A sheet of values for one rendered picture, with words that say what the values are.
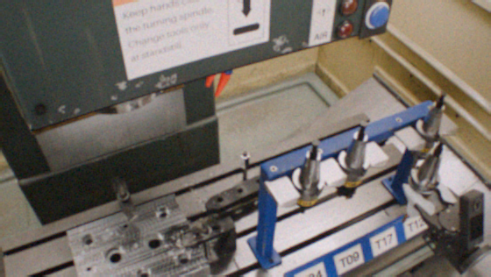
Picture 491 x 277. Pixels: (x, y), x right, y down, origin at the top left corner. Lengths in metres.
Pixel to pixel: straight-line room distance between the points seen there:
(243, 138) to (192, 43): 1.40
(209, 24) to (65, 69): 0.14
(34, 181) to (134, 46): 1.07
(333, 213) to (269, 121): 0.78
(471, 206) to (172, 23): 0.63
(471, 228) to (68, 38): 0.74
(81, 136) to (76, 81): 0.90
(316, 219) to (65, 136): 0.75
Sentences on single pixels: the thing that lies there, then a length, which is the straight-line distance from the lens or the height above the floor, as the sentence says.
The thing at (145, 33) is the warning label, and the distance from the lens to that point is 0.42.
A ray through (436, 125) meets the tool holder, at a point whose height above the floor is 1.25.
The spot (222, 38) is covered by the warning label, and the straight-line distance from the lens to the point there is 0.45.
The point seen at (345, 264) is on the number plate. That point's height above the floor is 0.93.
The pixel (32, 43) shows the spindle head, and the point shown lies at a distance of 0.40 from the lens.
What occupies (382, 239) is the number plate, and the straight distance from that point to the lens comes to 1.15.
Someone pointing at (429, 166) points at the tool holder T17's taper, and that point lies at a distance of 0.89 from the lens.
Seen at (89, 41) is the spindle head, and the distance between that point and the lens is 0.41.
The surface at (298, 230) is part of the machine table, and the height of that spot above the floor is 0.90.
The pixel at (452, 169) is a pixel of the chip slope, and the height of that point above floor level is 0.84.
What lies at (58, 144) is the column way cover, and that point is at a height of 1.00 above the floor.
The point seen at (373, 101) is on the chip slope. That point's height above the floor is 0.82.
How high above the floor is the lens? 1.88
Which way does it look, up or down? 46 degrees down
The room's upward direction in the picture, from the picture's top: straight up
